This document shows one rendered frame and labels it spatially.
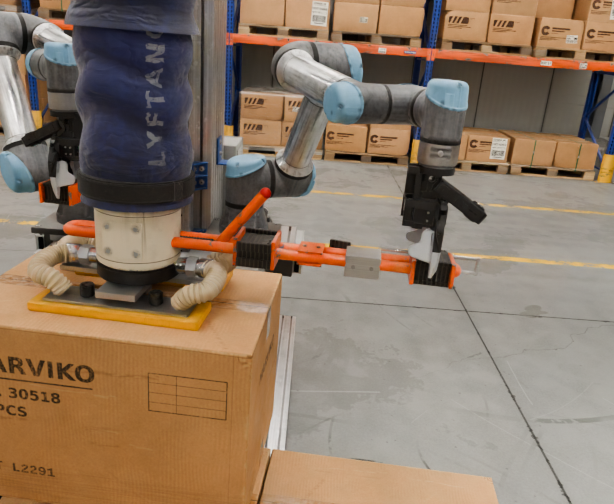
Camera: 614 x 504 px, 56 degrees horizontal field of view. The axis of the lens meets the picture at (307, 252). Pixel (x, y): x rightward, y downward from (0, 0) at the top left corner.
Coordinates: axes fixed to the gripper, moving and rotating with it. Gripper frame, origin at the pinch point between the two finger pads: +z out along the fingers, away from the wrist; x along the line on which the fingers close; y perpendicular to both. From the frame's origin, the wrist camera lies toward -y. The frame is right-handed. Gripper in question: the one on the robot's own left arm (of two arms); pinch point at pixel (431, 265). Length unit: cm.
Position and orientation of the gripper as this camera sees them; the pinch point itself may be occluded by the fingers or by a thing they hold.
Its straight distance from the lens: 118.3
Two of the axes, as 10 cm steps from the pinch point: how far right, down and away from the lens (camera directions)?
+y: -9.9, -1.1, 0.8
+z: -0.8, 9.3, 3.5
